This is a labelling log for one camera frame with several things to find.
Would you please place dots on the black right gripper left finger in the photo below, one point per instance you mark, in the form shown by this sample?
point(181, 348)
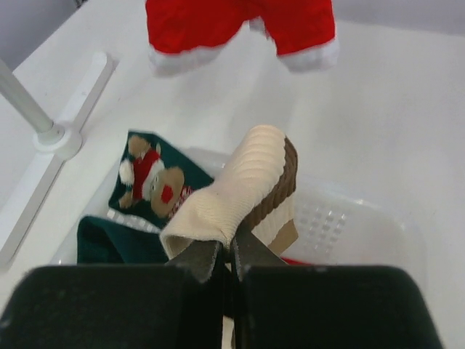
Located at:
point(175, 305)

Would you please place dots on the white plastic basket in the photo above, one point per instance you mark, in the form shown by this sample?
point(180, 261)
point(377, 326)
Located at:
point(335, 225)

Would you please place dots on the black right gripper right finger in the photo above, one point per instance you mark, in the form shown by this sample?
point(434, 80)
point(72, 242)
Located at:
point(277, 305)

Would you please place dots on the white metal drying rack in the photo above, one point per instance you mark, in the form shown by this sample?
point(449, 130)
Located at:
point(55, 141)

